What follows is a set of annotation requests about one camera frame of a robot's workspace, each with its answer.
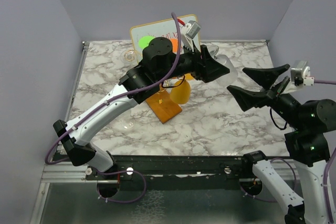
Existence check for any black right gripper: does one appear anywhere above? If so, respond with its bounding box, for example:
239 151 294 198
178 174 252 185
228 62 306 128

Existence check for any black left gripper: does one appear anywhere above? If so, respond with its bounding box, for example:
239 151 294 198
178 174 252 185
156 39 229 82

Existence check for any clear wine glass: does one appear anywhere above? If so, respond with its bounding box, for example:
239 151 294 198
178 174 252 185
121 118 135 130
208 45 238 87
120 49 137 64

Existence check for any yellow plastic wine glass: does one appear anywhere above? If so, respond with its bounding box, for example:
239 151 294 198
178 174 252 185
170 73 194 104

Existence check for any orange plastic wine glass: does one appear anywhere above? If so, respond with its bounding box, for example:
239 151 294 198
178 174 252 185
170 38 180 53

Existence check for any green plastic wine glass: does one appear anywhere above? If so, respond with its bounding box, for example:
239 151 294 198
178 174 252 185
138 36 155 49

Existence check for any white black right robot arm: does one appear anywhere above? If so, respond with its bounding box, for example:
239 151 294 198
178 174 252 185
228 61 335 223

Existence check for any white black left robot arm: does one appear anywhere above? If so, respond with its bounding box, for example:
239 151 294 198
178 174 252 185
53 37 230 179

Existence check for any wooden rack base board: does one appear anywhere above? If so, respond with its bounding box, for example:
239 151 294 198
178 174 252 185
146 90 182 124

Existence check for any yellow framed whiteboard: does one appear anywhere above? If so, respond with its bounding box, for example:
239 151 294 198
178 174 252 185
129 14 201 51

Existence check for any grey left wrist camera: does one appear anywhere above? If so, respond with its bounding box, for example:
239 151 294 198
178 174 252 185
181 20 201 52

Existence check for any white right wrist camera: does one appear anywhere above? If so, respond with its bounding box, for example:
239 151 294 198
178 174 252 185
283 60 314 94

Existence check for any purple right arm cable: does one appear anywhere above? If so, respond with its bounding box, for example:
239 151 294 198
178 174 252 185
313 79 336 224

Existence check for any gold wire wine glass rack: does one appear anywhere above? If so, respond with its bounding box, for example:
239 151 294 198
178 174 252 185
119 49 169 99

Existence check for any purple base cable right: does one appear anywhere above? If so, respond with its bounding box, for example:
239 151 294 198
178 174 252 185
241 157 298 203

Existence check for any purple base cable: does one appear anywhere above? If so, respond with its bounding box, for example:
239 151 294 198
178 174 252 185
96 170 147 204
241 157 298 203

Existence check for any black mounting rail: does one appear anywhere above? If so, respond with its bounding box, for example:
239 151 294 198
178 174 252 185
86 155 256 191

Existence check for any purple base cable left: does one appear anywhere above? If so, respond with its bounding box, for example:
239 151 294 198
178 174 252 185
96 170 147 204

